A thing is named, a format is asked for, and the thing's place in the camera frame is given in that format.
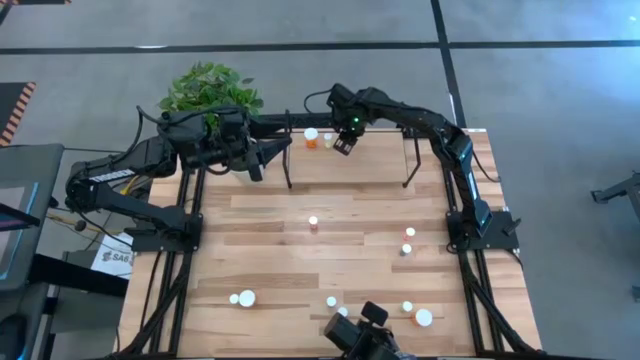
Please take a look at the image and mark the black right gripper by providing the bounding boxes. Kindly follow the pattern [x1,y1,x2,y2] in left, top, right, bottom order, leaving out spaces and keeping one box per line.
[327,83,374,156]

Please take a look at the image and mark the wooden shelf black metal legs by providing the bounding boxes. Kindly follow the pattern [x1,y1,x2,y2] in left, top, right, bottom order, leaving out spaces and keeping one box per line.
[282,108,422,190]

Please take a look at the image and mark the black aluminium crossbar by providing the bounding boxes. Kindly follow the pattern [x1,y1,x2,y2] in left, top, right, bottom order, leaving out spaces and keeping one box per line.
[264,128,461,141]

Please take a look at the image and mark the green leafy plant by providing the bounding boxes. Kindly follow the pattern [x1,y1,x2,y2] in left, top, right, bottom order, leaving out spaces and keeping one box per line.
[158,60,265,131]

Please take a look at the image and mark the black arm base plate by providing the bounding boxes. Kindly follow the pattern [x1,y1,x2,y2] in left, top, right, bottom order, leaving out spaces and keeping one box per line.
[124,213,204,253]
[446,209,522,252]

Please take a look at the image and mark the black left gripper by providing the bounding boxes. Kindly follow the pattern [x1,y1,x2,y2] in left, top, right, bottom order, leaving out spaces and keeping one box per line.
[202,112,293,182]

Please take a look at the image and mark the yellow cable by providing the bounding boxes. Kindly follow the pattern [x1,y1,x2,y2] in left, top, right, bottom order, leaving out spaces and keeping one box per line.
[119,173,142,197]

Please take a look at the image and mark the black orange striped floor mat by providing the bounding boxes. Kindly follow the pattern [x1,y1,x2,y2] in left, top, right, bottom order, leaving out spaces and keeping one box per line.
[0,81,38,147]

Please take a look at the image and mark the dark screen with blue edge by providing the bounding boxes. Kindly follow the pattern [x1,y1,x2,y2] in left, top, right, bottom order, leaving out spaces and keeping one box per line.
[0,181,41,281]

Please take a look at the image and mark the black rectangular panel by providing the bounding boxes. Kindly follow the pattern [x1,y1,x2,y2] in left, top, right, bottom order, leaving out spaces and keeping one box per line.
[257,112,335,131]

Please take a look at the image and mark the black steel base beam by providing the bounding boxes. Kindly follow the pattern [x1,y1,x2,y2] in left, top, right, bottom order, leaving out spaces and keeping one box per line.
[29,252,130,297]

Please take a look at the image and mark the white printed paper sign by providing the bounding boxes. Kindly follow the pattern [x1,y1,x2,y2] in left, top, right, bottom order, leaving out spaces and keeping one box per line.
[90,232,135,280]

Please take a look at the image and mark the dark grey side desk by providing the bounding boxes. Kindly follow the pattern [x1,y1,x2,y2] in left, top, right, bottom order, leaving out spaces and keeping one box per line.
[0,143,65,294]

